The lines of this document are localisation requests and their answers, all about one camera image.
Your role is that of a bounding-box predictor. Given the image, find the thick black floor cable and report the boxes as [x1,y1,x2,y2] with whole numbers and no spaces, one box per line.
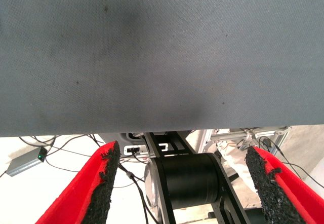
[118,163,159,224]

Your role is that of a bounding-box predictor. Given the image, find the aluminium profile frame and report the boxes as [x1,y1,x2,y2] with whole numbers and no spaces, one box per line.
[197,125,292,154]

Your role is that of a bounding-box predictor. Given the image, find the grey power box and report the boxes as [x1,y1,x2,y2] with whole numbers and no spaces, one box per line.
[5,146,48,177]

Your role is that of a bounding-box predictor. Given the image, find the thin black floor cable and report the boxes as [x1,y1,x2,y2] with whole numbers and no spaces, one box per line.
[258,135,312,184]
[19,134,107,159]

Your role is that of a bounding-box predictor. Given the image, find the white base housing with ports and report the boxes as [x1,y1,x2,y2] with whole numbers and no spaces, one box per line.
[100,132,152,158]

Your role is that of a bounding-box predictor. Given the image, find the dark grey table cloth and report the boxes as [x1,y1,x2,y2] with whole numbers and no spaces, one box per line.
[0,0,324,138]

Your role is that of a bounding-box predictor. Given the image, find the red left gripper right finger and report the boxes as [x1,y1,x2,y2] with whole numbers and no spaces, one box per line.
[245,145,324,224]

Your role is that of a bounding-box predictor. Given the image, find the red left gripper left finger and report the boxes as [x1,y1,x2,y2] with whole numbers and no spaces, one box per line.
[35,140,122,224]

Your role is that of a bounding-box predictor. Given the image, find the person leg beige trousers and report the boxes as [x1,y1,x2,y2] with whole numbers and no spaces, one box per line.
[219,146,256,193]

